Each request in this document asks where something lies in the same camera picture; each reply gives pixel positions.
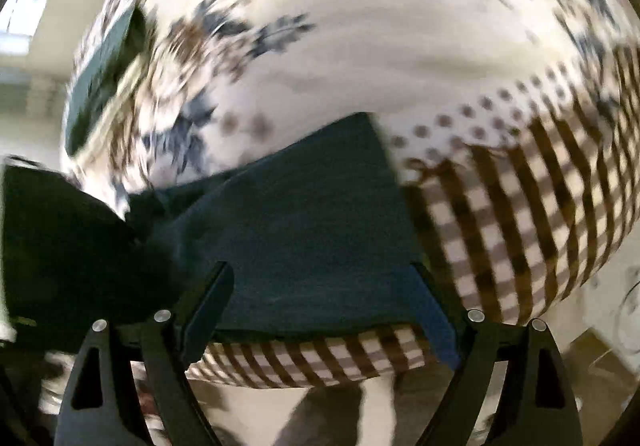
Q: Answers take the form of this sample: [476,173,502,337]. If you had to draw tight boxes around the dark blue denim jeans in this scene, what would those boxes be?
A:
[126,114,460,367]

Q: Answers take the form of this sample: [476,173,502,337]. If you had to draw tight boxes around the dark green garment pile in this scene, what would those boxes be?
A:
[64,6,146,157]

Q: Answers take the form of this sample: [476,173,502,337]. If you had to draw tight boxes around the floral cream plush blanket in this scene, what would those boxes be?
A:
[60,0,640,390]

